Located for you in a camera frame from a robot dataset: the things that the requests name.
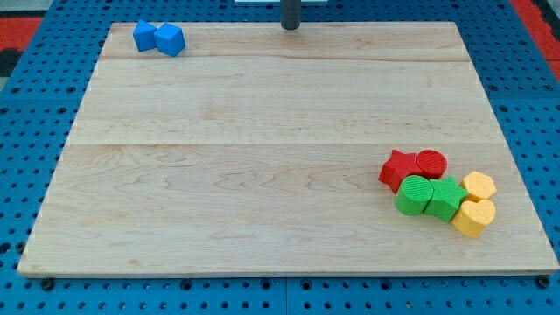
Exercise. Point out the red star block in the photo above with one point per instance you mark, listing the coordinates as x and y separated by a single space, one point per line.
399 166

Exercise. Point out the yellow hexagon block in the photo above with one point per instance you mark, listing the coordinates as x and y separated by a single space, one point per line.
479 186

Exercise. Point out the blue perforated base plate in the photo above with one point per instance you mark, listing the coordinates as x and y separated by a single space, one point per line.
48 52

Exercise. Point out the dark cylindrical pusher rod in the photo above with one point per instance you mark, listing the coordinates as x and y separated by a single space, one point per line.
290 14

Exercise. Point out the yellow heart block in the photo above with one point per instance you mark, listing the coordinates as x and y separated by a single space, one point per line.
472 218

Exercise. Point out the green cylinder block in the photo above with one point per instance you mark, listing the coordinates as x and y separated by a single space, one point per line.
413 195

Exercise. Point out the red cylinder block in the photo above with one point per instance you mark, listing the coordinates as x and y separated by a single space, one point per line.
432 164

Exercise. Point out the wooden board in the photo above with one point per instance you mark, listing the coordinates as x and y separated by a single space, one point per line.
256 153

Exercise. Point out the blue cube block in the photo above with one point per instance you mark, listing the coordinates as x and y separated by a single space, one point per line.
170 39

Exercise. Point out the green star block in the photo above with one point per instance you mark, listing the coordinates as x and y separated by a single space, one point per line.
446 198

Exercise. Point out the blue triangle block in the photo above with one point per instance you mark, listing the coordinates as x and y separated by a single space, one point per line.
144 36

